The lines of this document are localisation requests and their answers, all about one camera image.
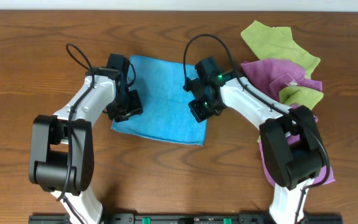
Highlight lower green microfiber cloth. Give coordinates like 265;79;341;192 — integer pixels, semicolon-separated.
257;85;324;143

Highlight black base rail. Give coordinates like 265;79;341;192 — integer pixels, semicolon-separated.
28;213;343;224

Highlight lower purple microfiber cloth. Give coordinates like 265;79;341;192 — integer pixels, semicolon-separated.
259;106;334;190

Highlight upper purple microfiber cloth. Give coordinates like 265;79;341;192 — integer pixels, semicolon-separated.
241;58;323;101

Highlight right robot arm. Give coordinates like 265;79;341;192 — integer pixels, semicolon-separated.
183;57;329;223

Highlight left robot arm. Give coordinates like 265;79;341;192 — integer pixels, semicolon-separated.
29;54;143;223

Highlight upper green microfiber cloth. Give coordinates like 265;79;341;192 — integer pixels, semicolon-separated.
241;21;321;79

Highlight purple microfiber cloth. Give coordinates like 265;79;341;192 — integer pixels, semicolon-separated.
259;106;334;190
241;58;323;101

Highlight blue microfiber cloth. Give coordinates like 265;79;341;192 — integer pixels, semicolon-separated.
111;55;207;146

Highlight green microfiber cloth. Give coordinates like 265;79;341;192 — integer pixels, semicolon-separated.
257;85;324;143
241;21;321;79

